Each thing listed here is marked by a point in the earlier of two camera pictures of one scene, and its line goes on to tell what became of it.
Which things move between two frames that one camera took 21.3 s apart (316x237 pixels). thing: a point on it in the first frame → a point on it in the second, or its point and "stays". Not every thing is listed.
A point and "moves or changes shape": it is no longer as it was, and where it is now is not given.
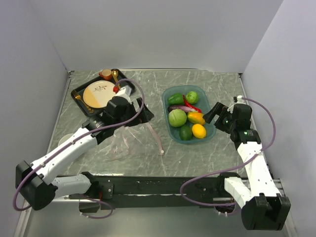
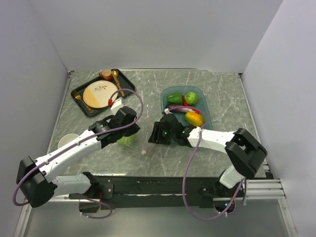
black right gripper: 220,109 → 158,128
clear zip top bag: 134,142 moves or changes shape
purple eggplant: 183,108 stays
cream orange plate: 97,94 stays
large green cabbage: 177,118 → 128,140
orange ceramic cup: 106,74 stays
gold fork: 90,110 stays
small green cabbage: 192,97 stays
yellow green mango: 196,117 stays
